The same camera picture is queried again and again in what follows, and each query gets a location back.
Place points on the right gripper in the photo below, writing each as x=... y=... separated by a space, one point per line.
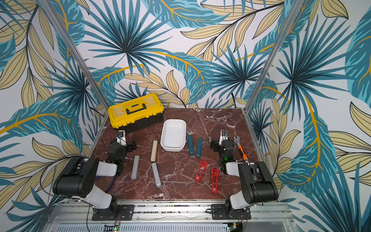
x=218 y=145

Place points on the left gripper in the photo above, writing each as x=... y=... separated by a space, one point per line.
x=130 y=148

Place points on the teal block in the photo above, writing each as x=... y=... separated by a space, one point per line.
x=190 y=144
x=199 y=147

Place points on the white rectangular tray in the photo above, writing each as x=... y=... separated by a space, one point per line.
x=173 y=135

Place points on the grey block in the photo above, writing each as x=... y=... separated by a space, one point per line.
x=135 y=167
x=156 y=175

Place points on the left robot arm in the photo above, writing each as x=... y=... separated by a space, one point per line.
x=77 y=181

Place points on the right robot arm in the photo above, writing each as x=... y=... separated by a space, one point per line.
x=257 y=184

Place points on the red clip left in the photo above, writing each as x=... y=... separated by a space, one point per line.
x=201 y=169

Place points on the red clip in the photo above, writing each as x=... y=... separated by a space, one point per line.
x=214 y=178
x=201 y=169

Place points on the red clip right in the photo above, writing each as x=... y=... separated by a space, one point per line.
x=214 y=178

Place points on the beige wooden block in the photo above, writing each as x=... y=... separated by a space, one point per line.
x=154 y=151

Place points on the yellow black toolbox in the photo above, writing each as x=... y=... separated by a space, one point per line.
x=136 y=114

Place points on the orange handled adjustable wrench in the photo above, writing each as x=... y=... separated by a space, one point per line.
x=237 y=142

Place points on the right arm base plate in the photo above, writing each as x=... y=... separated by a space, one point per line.
x=225 y=212

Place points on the left aluminium frame post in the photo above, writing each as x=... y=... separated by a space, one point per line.
x=63 y=32

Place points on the aluminium frame post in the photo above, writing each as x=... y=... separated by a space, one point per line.
x=275 y=49
x=63 y=32

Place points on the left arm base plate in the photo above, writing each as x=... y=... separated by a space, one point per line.
x=113 y=213

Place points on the aluminium front rail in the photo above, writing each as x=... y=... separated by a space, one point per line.
x=173 y=216

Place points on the right aluminium frame post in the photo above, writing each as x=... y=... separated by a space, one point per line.
x=275 y=49

